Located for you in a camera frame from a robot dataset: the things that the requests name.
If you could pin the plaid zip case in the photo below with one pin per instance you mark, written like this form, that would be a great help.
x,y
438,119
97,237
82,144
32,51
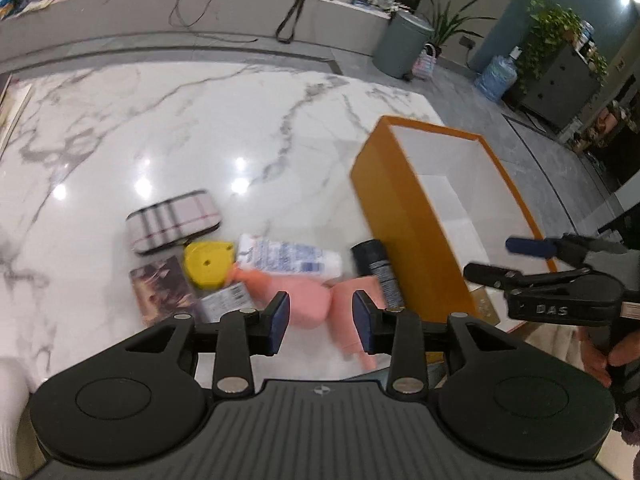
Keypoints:
x,y
172,222

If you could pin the pink foam cone piece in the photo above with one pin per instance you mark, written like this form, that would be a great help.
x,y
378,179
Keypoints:
x,y
343,318

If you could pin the white blue tube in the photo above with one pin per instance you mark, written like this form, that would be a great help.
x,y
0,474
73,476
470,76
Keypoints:
x,y
285,258

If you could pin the blue water jug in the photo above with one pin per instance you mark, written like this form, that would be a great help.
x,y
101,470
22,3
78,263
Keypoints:
x,y
498,76

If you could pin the grey trash bin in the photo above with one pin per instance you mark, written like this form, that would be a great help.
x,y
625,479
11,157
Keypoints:
x,y
401,44

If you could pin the person right hand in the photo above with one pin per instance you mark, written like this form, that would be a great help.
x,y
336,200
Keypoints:
x,y
595,362

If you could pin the pastel woven basket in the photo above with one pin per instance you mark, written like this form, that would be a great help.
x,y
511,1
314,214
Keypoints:
x,y
425,64

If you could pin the dark illustrated card box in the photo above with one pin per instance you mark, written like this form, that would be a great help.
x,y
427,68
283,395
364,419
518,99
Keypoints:
x,y
162,290

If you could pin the small grey carton box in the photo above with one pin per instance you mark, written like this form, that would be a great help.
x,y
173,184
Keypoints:
x,y
216,304

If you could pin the green leafy plant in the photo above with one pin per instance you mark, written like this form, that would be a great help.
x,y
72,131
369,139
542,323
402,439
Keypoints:
x,y
552,28

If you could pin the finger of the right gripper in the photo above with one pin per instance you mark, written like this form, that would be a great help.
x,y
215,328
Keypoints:
x,y
508,279
569,248

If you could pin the black spray can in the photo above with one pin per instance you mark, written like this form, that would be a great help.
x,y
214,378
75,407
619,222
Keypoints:
x,y
370,258

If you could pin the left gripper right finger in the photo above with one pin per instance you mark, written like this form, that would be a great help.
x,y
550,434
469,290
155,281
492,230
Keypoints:
x,y
399,334

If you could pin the orange cardboard box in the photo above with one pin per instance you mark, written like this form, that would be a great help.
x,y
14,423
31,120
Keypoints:
x,y
438,198

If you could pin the grey cabinet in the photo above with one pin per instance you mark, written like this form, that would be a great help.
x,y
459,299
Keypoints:
x,y
563,89

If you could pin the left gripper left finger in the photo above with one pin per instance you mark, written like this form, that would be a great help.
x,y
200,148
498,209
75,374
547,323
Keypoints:
x,y
242,334

